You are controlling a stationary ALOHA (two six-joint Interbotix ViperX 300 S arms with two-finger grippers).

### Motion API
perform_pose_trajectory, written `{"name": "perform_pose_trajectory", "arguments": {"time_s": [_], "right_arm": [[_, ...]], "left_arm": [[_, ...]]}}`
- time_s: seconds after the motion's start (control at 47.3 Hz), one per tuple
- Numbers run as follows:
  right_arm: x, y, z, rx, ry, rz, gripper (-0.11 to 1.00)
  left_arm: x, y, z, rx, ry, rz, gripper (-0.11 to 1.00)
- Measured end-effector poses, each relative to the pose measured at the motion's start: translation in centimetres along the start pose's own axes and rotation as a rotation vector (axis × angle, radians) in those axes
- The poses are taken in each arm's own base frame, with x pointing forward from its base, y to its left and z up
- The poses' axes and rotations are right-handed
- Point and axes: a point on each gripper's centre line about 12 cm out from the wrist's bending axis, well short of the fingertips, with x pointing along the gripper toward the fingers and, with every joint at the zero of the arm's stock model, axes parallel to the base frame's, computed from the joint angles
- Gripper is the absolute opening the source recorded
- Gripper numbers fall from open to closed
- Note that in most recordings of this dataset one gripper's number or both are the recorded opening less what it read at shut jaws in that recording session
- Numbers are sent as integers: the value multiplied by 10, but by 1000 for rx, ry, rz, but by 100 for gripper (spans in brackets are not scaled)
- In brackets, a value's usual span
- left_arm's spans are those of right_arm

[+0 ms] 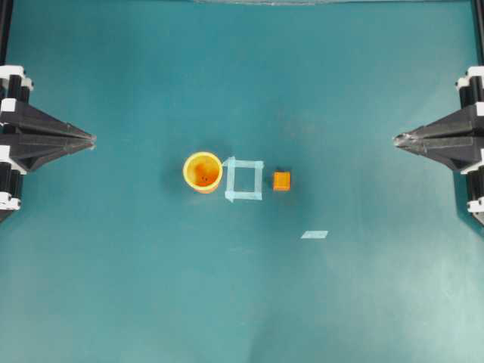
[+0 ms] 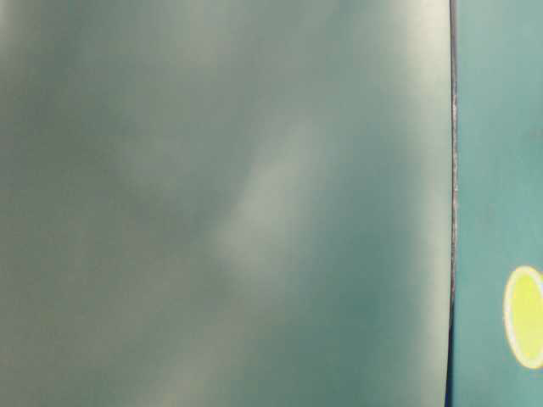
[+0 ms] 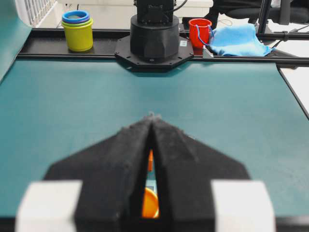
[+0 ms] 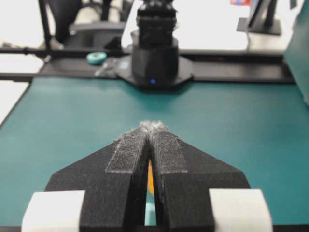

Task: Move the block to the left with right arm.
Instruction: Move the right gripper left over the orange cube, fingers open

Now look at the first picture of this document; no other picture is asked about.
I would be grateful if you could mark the small light blue tape strip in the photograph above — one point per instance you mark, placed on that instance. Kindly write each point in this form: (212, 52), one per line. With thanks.
(314, 234)

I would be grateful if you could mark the black frame post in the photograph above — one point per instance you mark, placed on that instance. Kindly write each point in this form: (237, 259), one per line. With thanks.
(6, 10)
(477, 8)

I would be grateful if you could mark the orange yellow plastic cup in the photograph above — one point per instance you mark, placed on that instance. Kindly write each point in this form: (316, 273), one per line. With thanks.
(203, 172)

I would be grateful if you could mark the black frame post right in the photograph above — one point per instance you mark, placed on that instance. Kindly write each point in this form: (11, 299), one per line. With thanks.
(477, 8)

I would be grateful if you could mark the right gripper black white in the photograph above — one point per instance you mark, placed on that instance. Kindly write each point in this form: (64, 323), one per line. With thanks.
(441, 140)

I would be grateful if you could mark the small orange block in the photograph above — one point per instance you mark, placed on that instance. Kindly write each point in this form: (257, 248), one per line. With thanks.
(281, 181)

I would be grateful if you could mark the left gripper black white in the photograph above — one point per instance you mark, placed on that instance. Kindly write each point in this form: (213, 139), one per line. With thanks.
(20, 159)

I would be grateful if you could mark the black frame post left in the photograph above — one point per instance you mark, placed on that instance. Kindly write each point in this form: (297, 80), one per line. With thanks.
(6, 10)

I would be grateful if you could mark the light blue tape square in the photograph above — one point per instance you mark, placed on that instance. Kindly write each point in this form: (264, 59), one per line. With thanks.
(243, 179)

